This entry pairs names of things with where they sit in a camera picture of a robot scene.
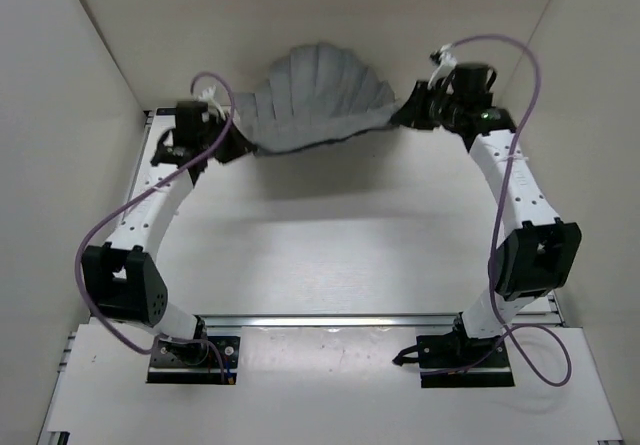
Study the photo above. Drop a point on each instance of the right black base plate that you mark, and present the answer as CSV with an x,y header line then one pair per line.
x,y
451,361

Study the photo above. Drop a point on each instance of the left blue corner label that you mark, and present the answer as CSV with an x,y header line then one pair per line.
x,y
165,111

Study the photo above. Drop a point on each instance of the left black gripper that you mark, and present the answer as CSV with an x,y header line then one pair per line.
x,y
240,145

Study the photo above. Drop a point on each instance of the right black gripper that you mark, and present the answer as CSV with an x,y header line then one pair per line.
x,y
412,116

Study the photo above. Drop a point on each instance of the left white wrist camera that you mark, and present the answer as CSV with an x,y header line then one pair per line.
x,y
208,96

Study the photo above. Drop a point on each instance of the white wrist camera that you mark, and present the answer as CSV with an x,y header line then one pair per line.
x,y
208,96
443,60

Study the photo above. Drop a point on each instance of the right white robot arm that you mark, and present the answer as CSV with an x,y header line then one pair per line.
x,y
532,248

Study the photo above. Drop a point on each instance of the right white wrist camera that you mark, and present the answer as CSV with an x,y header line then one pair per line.
x,y
443,60

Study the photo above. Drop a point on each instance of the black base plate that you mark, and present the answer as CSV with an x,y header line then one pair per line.
x,y
451,361
195,364

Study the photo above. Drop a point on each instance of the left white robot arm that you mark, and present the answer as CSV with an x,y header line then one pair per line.
x,y
122,282

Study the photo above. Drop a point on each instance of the silver aluminium front rail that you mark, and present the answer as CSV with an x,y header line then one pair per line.
x,y
329,321

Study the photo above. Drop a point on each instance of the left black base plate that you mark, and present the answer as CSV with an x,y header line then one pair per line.
x,y
195,364

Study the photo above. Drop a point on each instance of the grey pleated skirt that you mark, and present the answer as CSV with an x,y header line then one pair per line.
x,y
317,94

